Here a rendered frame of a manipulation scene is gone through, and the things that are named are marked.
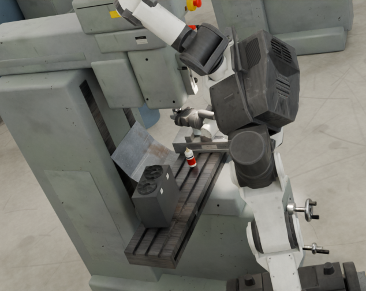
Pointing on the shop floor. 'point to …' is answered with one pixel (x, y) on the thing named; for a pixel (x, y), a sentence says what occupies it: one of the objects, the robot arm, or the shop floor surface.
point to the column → (77, 161)
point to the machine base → (101, 284)
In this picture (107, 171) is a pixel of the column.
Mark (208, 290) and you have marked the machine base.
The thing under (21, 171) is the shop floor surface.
